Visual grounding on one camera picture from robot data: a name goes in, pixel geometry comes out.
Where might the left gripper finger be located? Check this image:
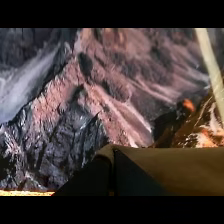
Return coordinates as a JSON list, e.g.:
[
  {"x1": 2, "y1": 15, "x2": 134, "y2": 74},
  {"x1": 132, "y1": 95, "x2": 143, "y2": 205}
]
[{"x1": 54, "y1": 155, "x2": 112, "y2": 197}]

